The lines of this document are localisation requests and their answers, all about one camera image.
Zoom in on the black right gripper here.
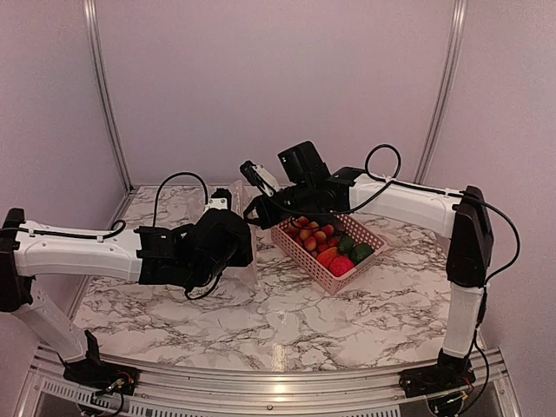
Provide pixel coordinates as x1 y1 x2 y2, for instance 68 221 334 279
242 180 315 229

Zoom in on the clear zip top bag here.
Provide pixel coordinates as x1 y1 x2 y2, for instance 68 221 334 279
220 180 257 289

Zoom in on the long green cucumber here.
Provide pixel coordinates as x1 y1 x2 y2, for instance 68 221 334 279
338 235 355 255

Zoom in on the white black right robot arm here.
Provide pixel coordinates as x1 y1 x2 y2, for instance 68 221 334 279
240 161 493 389

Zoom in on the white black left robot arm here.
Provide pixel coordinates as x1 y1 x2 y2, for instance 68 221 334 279
1 208 253 387

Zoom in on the red yellow lychee bunch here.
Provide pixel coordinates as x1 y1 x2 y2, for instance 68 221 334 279
286 216 341 256

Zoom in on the orange red mango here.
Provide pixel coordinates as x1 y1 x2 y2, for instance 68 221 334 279
316 247 339 268

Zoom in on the pink red apple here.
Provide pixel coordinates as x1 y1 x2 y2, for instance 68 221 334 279
328 256 354 277

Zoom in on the pink perforated plastic basket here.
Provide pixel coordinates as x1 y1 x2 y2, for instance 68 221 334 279
271 215 388 295

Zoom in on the green bell pepper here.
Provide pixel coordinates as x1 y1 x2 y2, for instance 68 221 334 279
348 242 374 265

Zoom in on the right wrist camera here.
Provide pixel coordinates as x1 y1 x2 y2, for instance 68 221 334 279
240 160 281 197

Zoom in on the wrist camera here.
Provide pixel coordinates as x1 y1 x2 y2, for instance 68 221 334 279
204 188 232 211
240 160 281 197

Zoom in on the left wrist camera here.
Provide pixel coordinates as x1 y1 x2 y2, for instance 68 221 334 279
204 188 232 211

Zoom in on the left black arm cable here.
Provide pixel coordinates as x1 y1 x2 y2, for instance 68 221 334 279
154 172 209 227

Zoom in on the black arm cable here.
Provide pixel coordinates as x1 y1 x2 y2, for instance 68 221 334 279
154 172 209 227
329 144 521 383

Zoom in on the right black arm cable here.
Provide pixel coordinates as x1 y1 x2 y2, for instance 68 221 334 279
329 144 521 383

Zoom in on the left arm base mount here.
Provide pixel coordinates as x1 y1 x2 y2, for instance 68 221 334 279
59 330 139 396

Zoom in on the aluminium front rail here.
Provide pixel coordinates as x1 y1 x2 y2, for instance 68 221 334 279
17 342 522 417

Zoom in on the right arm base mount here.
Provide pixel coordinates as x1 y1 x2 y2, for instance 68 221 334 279
399 349 476 398

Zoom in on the left aluminium frame post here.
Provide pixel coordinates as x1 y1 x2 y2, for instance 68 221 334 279
83 0 134 195

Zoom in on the aluminium frame post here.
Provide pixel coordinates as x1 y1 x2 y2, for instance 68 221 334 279
414 0 468 184
83 0 134 195

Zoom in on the right aluminium frame post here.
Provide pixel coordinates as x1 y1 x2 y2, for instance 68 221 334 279
414 0 468 184

